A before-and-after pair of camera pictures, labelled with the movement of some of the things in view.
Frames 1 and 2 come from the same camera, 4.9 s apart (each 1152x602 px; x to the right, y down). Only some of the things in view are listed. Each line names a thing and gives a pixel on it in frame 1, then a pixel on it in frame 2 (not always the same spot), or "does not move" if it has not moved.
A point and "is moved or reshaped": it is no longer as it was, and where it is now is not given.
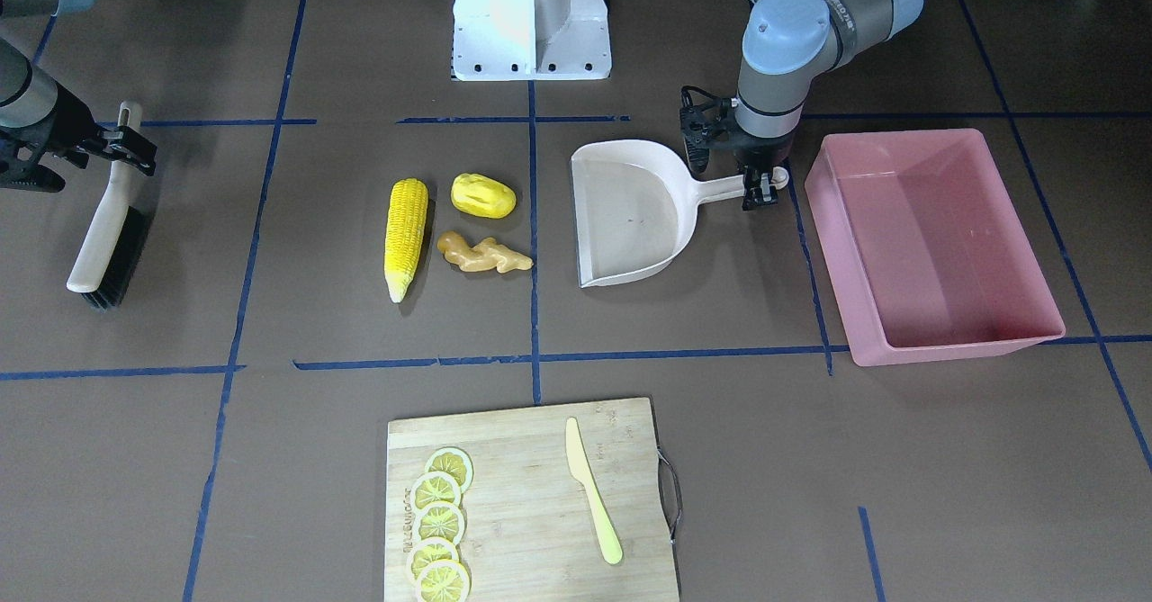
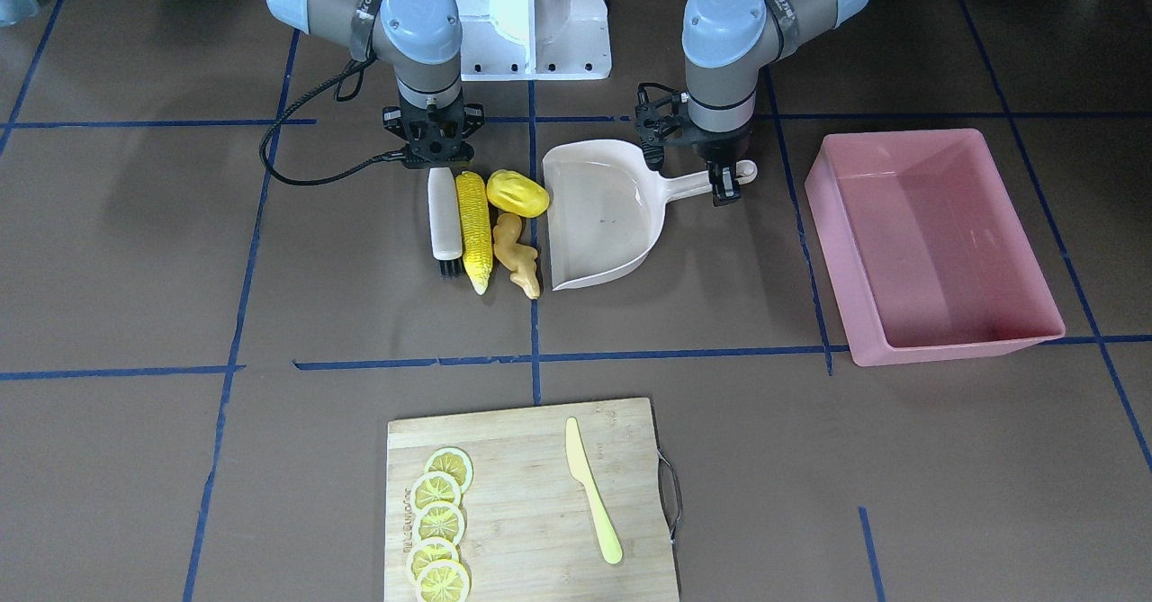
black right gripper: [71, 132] to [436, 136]
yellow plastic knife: [581, 470] does not move
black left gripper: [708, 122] to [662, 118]
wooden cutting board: [532, 533] does not move
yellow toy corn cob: [405, 232] to [476, 230]
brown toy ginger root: [486, 255] to [517, 258]
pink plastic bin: [923, 256] does not move
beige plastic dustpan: [635, 206] is moved or reshaped
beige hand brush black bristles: [115, 244] to [445, 220]
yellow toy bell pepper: [482, 196] to [517, 193]
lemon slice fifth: [444, 580] does not move
